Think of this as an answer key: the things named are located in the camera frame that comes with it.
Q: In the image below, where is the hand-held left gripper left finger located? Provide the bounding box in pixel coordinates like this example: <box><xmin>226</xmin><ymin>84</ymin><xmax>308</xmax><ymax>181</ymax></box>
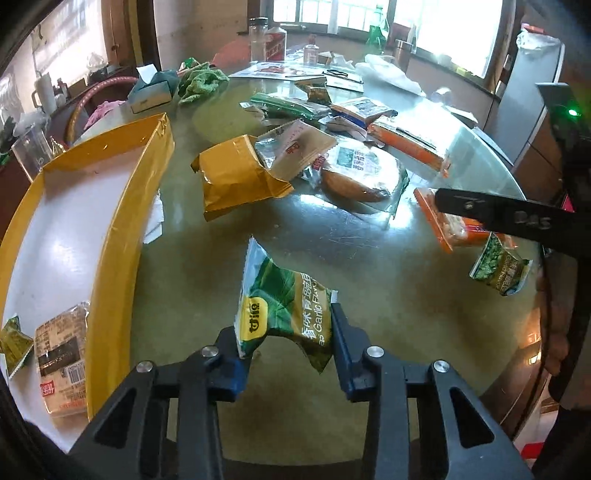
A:
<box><xmin>67</xmin><ymin>325</ymin><xmax>252</xmax><ymax>480</ymax></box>

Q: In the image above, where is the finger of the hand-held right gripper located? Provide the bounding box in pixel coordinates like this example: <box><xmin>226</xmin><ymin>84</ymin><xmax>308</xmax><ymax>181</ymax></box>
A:
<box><xmin>436</xmin><ymin>187</ymin><xmax>578</xmax><ymax>245</ymax></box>

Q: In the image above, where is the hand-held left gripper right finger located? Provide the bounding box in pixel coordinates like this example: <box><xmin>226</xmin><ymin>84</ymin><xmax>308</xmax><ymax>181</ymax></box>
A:
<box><xmin>329</xmin><ymin>302</ymin><xmax>536</xmax><ymax>480</ymax></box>

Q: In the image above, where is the green pea snack packet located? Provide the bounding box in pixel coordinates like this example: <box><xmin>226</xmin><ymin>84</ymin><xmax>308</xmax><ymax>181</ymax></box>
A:
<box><xmin>235</xmin><ymin>235</ymin><xmax>340</xmax><ymax>374</ymax></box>
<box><xmin>470</xmin><ymin>233</ymin><xmax>533</xmax><ymax>297</ymax></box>

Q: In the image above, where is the blue cracker packet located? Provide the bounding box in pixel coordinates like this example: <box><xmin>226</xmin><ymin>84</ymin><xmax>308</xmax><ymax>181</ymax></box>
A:
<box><xmin>330</xmin><ymin>97</ymin><xmax>399</xmax><ymax>127</ymax></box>

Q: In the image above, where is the yellow cardboard box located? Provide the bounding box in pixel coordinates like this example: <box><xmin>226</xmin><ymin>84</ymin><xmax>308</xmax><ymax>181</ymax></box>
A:
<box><xmin>0</xmin><ymin>113</ymin><xmax>176</xmax><ymax>423</ymax></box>

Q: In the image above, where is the person's right hand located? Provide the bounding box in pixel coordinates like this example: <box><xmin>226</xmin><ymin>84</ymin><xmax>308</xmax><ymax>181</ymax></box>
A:
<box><xmin>537</xmin><ymin>258</ymin><xmax>575</xmax><ymax>377</ymax></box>

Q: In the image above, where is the orange snack packet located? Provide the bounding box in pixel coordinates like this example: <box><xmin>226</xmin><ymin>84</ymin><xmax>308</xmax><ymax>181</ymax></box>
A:
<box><xmin>413</xmin><ymin>187</ymin><xmax>497</xmax><ymax>254</ymax></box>
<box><xmin>368</xmin><ymin>121</ymin><xmax>452</xmax><ymax>177</ymax></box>

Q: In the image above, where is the grey cabinet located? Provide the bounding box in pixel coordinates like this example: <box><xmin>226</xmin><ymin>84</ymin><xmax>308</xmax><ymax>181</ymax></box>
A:
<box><xmin>489</xmin><ymin>41</ymin><xmax>565</xmax><ymax>185</ymax></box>

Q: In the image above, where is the round bread packet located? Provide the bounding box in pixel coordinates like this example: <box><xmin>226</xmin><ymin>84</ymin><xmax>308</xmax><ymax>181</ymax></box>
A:
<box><xmin>318</xmin><ymin>141</ymin><xmax>409</xmax><ymax>217</ymax></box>

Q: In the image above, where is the white tissue paper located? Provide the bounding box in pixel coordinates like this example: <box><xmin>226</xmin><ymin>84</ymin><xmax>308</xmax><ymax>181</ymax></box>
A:
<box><xmin>142</xmin><ymin>194</ymin><xmax>165</xmax><ymax>244</ymax></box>

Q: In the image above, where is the beige cracker packet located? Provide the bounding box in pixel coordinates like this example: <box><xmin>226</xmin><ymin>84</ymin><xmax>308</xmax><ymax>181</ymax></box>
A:
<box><xmin>34</xmin><ymin>302</ymin><xmax>90</xmax><ymax>418</ymax></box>

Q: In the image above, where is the white plastic bag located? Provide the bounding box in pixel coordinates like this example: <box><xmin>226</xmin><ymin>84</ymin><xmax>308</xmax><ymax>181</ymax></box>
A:
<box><xmin>355</xmin><ymin>54</ymin><xmax>426</xmax><ymax>95</ymax></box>

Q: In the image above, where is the yellow foil bag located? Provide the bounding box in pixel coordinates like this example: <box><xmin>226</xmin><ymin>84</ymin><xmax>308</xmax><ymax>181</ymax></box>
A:
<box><xmin>191</xmin><ymin>135</ymin><xmax>294</xmax><ymax>222</ymax></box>

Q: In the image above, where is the small green snack packet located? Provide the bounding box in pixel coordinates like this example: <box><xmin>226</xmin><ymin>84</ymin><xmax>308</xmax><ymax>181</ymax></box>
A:
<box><xmin>0</xmin><ymin>315</ymin><xmax>35</xmax><ymax>379</ymax></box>

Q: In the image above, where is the silver white snack packet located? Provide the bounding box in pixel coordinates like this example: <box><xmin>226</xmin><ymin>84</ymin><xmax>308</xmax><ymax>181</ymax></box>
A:
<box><xmin>255</xmin><ymin>119</ymin><xmax>338</xmax><ymax>182</ymax></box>

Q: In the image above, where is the long green snack packet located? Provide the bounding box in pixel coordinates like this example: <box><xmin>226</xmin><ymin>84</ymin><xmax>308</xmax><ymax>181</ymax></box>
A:
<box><xmin>249</xmin><ymin>92</ymin><xmax>331</xmax><ymax>121</ymax></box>

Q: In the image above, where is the printed paper leaflet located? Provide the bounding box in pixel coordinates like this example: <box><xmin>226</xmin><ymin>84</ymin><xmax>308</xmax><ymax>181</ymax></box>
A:
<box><xmin>228</xmin><ymin>60</ymin><xmax>365</xmax><ymax>93</ymax></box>

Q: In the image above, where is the pink cloth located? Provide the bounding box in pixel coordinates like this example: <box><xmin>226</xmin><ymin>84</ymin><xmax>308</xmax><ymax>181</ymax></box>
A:
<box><xmin>85</xmin><ymin>100</ymin><xmax>125</xmax><ymax>130</ymax></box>

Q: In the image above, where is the white bottle with red label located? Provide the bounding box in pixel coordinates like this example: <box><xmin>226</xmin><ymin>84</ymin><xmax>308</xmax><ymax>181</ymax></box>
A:
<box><xmin>264</xmin><ymin>27</ymin><xmax>287</xmax><ymax>62</ymax></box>

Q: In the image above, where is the green cloth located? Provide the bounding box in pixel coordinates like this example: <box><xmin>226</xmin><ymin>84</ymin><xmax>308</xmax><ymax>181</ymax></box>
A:
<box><xmin>178</xmin><ymin>58</ymin><xmax>230</xmax><ymax>104</ymax></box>

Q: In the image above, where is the teal tissue box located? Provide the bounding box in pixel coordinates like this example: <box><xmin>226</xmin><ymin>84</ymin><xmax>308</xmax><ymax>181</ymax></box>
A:
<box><xmin>127</xmin><ymin>65</ymin><xmax>180</xmax><ymax>114</ymax></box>

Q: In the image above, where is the clear measuring cup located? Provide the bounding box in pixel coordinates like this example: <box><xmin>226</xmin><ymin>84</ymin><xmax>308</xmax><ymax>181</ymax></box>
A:
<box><xmin>11</xmin><ymin>124</ymin><xmax>54</xmax><ymax>183</ymax></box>

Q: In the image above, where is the glass jar with black lid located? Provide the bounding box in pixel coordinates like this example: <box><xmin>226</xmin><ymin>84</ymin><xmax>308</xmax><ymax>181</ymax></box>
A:
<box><xmin>248</xmin><ymin>17</ymin><xmax>269</xmax><ymax>63</ymax></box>

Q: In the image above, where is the pink hoop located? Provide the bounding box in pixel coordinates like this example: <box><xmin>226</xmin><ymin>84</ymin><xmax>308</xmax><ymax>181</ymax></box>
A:
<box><xmin>65</xmin><ymin>76</ymin><xmax>139</xmax><ymax>144</ymax></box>

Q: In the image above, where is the red chair back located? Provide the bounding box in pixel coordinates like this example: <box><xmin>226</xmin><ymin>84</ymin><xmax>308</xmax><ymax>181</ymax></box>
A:
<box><xmin>212</xmin><ymin>39</ymin><xmax>252</xmax><ymax>66</ymax></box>

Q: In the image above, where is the white jug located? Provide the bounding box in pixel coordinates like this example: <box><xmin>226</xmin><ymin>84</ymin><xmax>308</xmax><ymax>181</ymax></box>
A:
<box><xmin>32</xmin><ymin>74</ymin><xmax>57</xmax><ymax>112</ymax></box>

